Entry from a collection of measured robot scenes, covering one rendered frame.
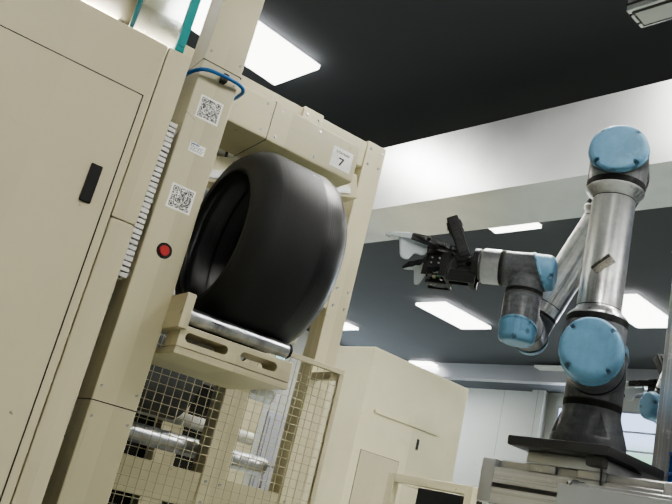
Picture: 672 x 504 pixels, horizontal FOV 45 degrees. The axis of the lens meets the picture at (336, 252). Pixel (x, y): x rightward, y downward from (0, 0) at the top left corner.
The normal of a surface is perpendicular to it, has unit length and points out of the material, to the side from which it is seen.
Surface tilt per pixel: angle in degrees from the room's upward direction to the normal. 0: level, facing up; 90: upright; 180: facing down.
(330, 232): 81
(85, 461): 90
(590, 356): 98
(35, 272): 90
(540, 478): 90
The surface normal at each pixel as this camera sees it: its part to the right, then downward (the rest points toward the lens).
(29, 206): 0.54, -0.14
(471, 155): -0.70, -0.38
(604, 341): -0.37, -0.25
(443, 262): -0.30, -0.50
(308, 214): 0.58, -0.33
